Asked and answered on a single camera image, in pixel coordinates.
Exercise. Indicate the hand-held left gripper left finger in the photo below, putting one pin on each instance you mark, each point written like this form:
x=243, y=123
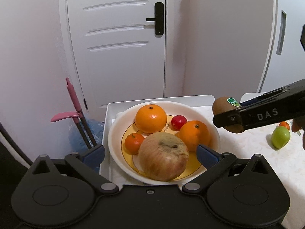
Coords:
x=95, y=155

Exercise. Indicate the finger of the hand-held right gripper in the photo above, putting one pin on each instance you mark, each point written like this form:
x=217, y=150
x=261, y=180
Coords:
x=250, y=118
x=281, y=93

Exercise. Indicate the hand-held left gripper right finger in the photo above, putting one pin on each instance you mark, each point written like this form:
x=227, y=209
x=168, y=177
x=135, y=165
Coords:
x=206, y=157

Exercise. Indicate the large orange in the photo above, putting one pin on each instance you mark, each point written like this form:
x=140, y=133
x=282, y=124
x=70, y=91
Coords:
x=151, y=119
x=194, y=134

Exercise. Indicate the cream plate with duck print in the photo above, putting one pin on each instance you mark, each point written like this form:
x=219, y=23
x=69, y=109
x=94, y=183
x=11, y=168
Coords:
x=119, y=134

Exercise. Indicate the brown kiwi with green sticker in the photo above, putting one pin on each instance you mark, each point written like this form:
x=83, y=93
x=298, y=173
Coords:
x=220, y=106

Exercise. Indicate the small mandarin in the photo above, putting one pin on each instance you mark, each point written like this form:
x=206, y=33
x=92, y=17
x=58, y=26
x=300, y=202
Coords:
x=284, y=124
x=134, y=143

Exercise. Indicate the red cherry tomato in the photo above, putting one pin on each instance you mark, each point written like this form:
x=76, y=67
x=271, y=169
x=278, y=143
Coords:
x=178, y=122

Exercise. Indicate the large wrinkled red apple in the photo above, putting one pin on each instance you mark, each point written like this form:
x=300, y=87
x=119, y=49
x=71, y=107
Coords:
x=162, y=158

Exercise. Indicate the person's right hand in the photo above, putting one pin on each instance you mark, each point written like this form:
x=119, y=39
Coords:
x=296, y=125

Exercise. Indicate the blue plastic bag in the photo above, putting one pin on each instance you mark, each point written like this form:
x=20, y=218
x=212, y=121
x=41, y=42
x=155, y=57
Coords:
x=95, y=128

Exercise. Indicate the floral tablecloth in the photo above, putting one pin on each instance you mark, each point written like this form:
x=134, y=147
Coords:
x=250, y=149

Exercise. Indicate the green apple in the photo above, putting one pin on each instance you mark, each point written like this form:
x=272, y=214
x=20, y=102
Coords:
x=280, y=137

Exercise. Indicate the white rimmed table tray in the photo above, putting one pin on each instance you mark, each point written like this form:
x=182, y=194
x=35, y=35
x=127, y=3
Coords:
x=110, y=109

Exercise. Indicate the white panelled door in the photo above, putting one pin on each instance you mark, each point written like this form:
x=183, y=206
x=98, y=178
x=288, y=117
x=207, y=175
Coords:
x=114, y=71

